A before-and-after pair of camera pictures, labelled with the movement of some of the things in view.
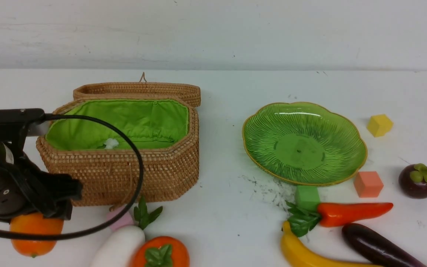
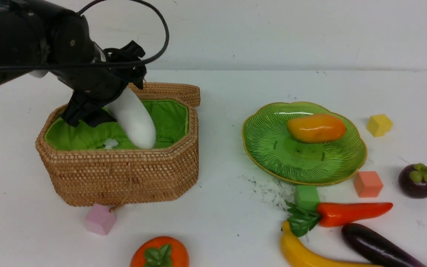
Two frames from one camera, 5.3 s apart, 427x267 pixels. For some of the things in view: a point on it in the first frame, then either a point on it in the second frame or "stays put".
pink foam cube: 125,220 to 99,220
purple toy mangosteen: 418,181 stays put
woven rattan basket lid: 191,93 stays put
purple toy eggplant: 376,250 stays put
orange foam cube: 368,184 stays put
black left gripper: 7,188 to 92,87
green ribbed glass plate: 305,143 stays put
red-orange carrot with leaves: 301,223 stays put
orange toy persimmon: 162,251 stays put
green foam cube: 307,197 stays put
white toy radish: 123,244 to 127,109
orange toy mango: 35,223 to 315,128
